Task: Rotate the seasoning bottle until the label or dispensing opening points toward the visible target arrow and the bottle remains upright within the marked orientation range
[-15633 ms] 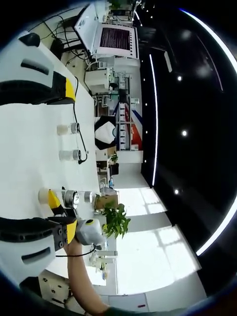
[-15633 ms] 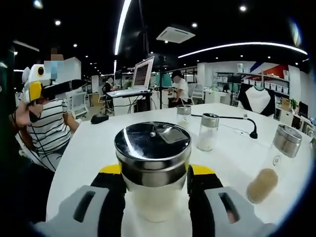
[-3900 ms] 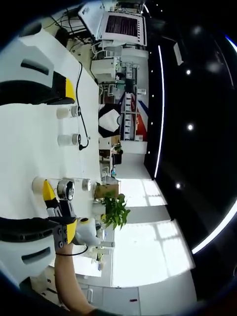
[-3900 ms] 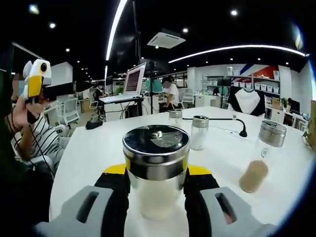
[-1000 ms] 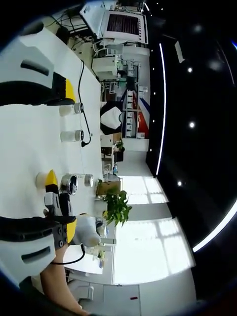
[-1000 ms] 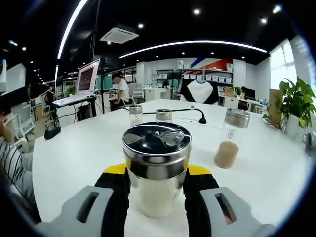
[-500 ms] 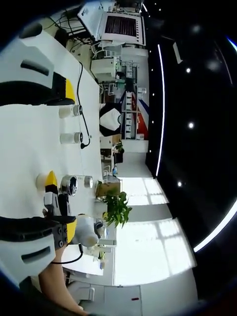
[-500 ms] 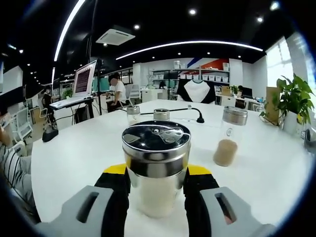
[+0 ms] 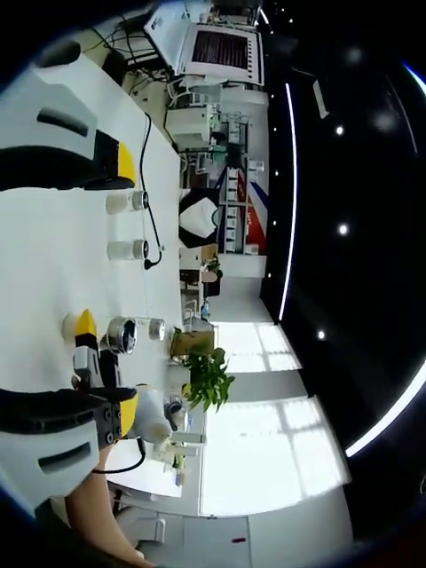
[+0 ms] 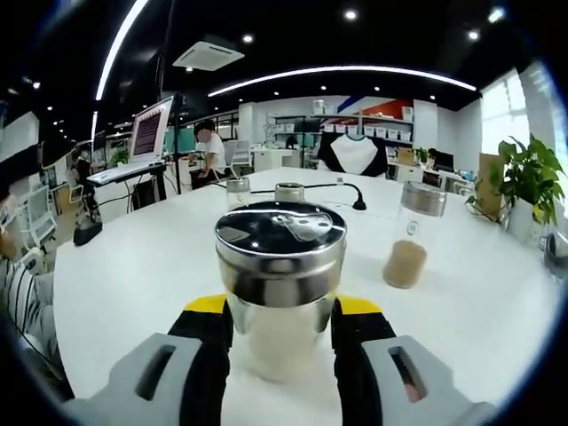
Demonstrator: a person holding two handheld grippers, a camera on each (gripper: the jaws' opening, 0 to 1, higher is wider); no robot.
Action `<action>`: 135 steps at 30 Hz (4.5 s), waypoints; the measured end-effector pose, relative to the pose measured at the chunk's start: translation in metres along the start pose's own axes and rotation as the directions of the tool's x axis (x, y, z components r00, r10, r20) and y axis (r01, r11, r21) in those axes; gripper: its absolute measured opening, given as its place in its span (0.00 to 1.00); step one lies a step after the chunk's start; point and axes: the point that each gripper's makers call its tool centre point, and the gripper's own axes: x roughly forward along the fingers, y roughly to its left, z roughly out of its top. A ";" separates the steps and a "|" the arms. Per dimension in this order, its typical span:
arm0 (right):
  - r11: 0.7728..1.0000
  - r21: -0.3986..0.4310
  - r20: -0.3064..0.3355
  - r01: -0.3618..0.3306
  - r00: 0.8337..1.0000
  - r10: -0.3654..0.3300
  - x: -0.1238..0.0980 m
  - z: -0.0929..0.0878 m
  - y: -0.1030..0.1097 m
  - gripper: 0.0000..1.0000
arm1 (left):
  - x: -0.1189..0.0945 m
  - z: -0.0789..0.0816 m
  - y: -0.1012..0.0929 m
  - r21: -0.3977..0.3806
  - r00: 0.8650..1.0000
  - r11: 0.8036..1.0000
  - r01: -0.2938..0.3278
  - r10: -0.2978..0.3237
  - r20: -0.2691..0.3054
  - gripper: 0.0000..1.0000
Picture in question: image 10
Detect ceiling air conditioner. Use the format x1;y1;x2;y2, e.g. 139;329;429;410
171;41;246;73

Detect large bright window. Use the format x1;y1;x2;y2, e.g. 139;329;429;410
527;57;568;174
481;68;532;156

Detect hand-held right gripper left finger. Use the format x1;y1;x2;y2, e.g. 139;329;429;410
66;292;234;426

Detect black and white raglan shirt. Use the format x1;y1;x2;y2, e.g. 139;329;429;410
315;131;388;178

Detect small glass seasoning bottle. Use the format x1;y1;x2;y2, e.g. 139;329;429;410
225;176;252;212
273;181;306;205

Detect tall seasoning bottle brown powder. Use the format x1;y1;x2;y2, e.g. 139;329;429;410
382;180;448;289

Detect shelf with white bins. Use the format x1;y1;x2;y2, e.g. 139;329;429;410
270;99;416;143

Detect brown cardboard box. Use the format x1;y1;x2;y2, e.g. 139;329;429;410
477;153;505;221

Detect tall seasoning bottle pale powder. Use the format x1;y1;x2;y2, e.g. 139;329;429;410
214;200;348;383

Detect long ceiling light strip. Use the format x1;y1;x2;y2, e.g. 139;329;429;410
207;65;478;98
95;0;152;102

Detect potted green plant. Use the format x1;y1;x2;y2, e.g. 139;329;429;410
465;134;567;243

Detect white low cabinet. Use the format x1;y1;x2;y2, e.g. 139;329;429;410
250;147;296;172

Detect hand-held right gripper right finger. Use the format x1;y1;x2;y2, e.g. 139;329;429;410
330;295;496;426

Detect black power cable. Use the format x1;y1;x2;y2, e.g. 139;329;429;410
250;181;367;212

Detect white mesh office chair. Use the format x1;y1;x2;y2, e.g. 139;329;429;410
225;139;252;172

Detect grey headphones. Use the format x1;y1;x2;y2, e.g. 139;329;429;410
544;230;568;258

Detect white open laptop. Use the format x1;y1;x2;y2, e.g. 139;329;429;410
86;95;175;185

